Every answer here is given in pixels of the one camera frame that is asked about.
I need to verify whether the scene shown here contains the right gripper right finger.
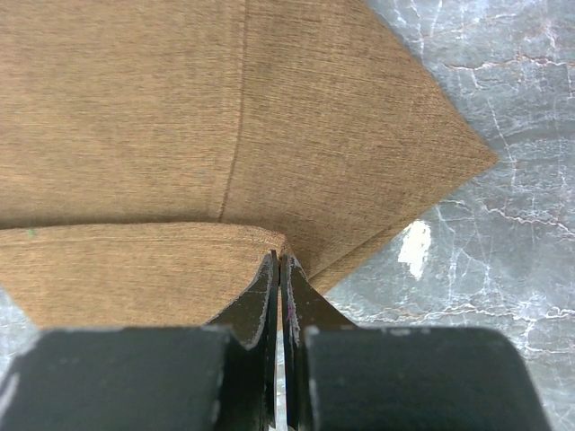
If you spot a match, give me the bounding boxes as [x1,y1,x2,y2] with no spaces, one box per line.
[280,255,550,430]

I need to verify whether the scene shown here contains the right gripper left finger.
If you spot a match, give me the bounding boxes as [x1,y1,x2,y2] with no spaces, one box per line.
[1,253,279,430]

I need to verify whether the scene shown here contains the brown cloth napkin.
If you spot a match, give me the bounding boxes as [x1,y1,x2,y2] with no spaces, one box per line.
[1,1,497,328]

